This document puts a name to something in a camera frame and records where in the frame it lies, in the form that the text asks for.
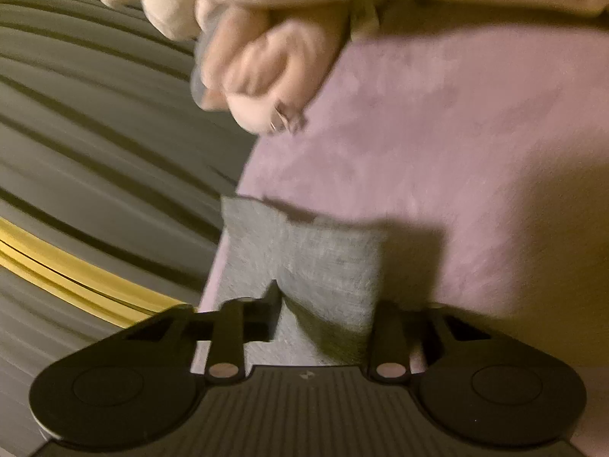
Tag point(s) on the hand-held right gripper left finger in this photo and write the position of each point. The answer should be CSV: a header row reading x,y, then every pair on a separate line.
x,y
261,319

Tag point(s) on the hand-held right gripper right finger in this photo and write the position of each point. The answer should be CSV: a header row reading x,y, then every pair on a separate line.
x,y
390,333

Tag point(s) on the grey pants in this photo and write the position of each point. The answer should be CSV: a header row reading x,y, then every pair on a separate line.
x,y
323,271

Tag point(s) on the pink blanket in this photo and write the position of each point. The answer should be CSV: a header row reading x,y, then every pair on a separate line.
x,y
452,152

